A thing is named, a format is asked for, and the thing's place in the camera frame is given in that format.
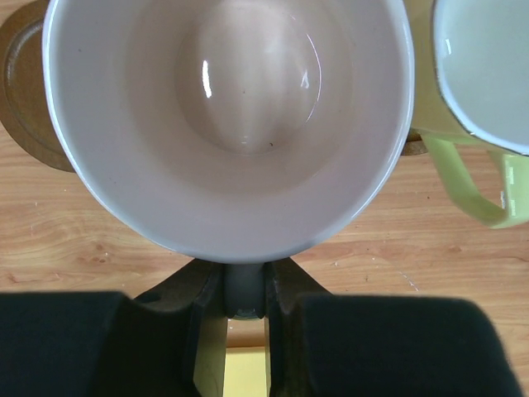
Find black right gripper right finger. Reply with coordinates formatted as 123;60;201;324
264;259;522;396

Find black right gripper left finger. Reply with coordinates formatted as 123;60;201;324
1;260;226;396

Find yellow plastic tray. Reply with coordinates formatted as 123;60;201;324
223;347;269;397

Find pink cup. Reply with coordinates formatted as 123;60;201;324
42;1;414;318

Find large brown wooden coaster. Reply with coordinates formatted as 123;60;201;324
1;1;74;173

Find white cup green handle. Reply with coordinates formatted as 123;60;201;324
406;1;528;228

